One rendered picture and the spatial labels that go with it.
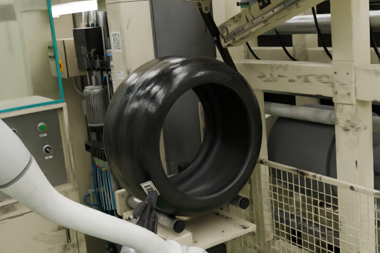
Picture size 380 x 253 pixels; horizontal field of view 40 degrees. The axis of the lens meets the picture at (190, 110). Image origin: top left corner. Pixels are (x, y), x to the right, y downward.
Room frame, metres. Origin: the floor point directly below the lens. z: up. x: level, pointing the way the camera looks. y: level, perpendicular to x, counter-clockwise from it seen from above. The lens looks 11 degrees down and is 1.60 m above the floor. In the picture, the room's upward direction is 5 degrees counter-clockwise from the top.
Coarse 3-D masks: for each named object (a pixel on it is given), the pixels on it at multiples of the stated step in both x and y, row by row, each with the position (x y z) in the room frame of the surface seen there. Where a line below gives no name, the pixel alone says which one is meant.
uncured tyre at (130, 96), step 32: (160, 64) 1.73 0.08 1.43; (192, 64) 1.69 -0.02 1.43; (224, 64) 1.77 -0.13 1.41; (128, 96) 1.67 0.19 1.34; (160, 96) 1.60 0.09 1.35; (224, 96) 2.00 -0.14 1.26; (128, 128) 1.59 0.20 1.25; (160, 128) 1.58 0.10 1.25; (224, 128) 2.02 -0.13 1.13; (256, 128) 1.79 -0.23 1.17; (128, 160) 1.58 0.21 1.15; (160, 160) 1.58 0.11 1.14; (192, 160) 1.99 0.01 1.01; (224, 160) 1.96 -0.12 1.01; (256, 160) 1.80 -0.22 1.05; (128, 192) 1.74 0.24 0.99; (160, 192) 1.58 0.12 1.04; (192, 192) 1.90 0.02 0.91; (224, 192) 1.71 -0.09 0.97
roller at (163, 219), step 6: (132, 198) 1.88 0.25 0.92; (132, 204) 1.85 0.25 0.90; (156, 210) 1.73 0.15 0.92; (162, 216) 1.68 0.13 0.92; (168, 216) 1.66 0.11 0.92; (174, 216) 1.65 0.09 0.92; (162, 222) 1.67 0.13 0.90; (168, 222) 1.64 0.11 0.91; (174, 222) 1.62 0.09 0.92; (180, 222) 1.62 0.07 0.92; (174, 228) 1.61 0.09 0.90; (180, 228) 1.62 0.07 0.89
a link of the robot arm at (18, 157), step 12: (0, 120) 1.04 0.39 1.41; (0, 132) 1.01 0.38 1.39; (12, 132) 1.05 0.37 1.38; (0, 144) 1.00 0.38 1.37; (12, 144) 1.02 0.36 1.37; (0, 156) 1.00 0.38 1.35; (12, 156) 1.02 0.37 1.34; (24, 156) 1.04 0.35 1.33; (0, 168) 1.00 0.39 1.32; (12, 168) 1.02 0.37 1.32; (24, 168) 1.04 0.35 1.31; (0, 180) 1.01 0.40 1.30; (12, 180) 1.02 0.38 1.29
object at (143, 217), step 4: (148, 204) 1.50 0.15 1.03; (152, 204) 1.50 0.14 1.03; (144, 208) 1.49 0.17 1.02; (148, 208) 1.49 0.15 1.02; (144, 212) 1.47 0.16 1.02; (148, 212) 1.48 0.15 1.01; (140, 216) 1.46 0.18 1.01; (144, 216) 1.45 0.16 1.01; (140, 220) 1.45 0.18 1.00; (144, 220) 1.44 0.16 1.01; (144, 224) 1.42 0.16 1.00
